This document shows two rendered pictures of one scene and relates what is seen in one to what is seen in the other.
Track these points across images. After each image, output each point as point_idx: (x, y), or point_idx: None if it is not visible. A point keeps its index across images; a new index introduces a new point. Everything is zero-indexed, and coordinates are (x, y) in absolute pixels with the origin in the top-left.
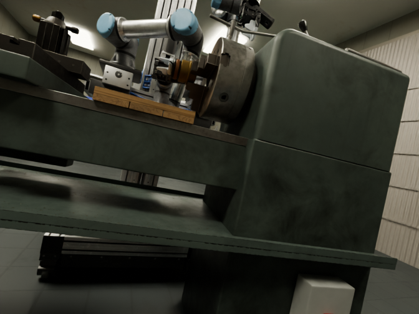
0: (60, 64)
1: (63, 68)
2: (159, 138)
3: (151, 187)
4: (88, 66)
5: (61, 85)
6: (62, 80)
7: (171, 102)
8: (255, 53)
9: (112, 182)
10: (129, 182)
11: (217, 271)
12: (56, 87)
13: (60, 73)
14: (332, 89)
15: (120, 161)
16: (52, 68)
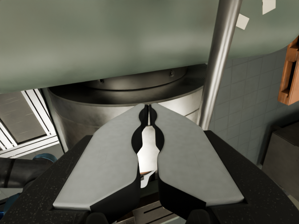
0: (148, 204)
1: (141, 205)
2: None
3: (45, 102)
4: (119, 221)
5: (140, 192)
6: (141, 195)
7: (16, 172)
8: (181, 65)
9: (57, 134)
10: (52, 122)
11: None
12: (146, 186)
13: (143, 200)
14: None
15: None
16: (155, 195)
